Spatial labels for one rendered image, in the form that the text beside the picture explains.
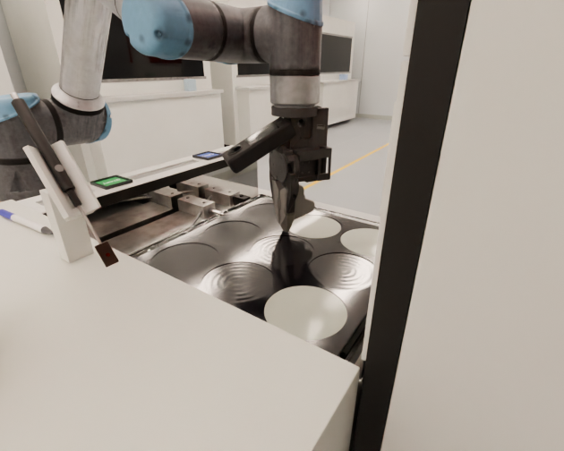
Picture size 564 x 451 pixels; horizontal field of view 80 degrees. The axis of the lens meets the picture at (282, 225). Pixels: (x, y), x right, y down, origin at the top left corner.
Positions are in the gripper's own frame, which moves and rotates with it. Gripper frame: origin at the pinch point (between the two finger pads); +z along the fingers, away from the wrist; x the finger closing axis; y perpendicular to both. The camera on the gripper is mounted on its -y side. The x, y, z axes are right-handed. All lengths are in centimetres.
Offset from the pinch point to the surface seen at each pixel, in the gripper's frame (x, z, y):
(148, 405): -32.4, -5.2, -23.4
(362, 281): -18.3, 1.4, 4.2
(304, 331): -24.0, 1.3, -7.4
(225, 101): 456, 21, 105
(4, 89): 299, -9, -110
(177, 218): 17.9, 3.3, -16.0
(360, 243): -9.2, 1.3, 10.3
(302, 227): 0.0, 1.2, 4.0
